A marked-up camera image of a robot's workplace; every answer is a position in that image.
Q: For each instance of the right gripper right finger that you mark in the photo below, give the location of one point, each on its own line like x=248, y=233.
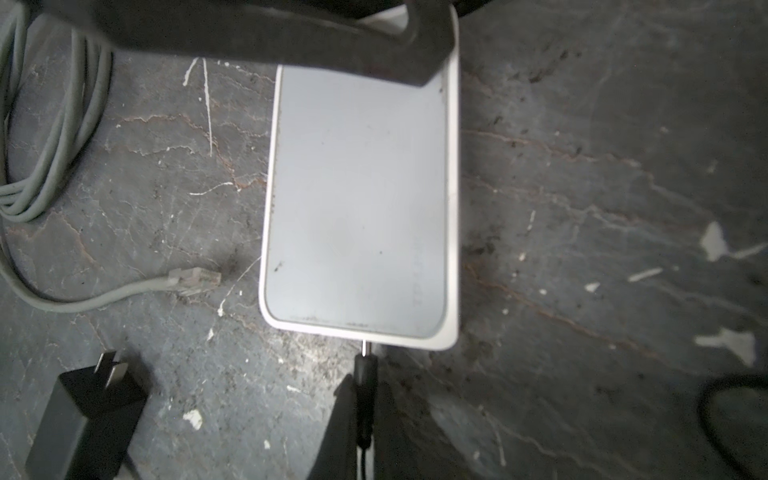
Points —
x=393, y=451

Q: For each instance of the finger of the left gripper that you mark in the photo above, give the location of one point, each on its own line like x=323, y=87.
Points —
x=318, y=34

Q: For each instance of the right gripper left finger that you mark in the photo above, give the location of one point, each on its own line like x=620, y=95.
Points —
x=337, y=454

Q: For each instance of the white network switch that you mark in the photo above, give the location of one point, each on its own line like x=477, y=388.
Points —
x=362, y=211

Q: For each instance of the black power adapter with plug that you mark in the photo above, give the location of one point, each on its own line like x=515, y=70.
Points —
x=732, y=414

